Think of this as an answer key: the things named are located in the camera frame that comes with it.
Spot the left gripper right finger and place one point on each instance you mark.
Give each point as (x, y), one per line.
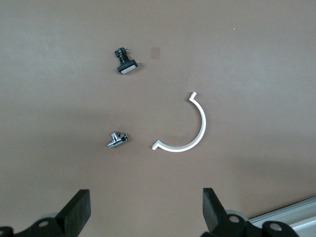
(212, 212)

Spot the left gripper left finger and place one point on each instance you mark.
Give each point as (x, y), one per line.
(74, 212)

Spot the translucent tape patch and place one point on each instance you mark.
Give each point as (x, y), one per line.
(155, 53)

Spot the chrome tee fitting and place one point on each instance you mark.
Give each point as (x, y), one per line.
(116, 141)

